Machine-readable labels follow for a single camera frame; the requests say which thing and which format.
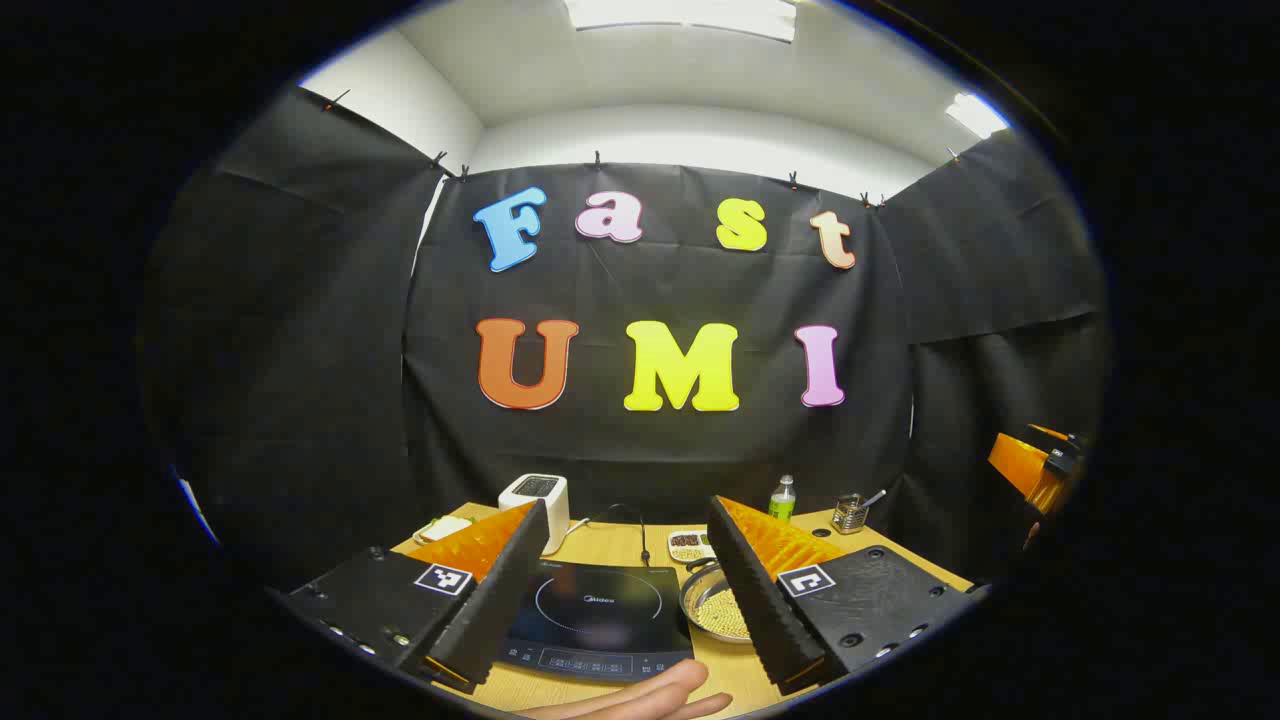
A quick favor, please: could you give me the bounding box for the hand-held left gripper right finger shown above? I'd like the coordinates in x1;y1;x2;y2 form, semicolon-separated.
706;494;979;697

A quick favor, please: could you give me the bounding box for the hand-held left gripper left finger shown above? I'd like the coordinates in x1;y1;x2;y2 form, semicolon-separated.
283;498;551;694

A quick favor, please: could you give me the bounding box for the stainless steel pot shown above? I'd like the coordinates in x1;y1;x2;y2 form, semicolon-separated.
680;560;753;644

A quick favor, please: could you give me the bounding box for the black induction cooktop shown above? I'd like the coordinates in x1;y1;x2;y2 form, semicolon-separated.
495;558;696;684

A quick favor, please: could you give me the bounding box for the pile of soybeans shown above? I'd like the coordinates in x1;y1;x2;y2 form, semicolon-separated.
692;585;751;641

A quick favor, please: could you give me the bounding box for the white toaster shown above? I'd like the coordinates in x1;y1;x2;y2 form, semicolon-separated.
498;473;571;556

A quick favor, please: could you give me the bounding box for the black backdrop cloth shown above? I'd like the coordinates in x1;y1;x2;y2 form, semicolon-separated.
140;85;1111;591

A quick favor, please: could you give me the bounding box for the ceiling light panel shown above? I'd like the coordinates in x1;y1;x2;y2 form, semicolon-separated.
945;92;1011;139
562;0;799;43

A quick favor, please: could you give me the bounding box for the white power cable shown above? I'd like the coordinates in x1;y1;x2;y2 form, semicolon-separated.
545;515;593;556

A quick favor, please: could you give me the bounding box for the black power cable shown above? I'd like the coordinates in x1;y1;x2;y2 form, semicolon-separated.
590;503;653;568

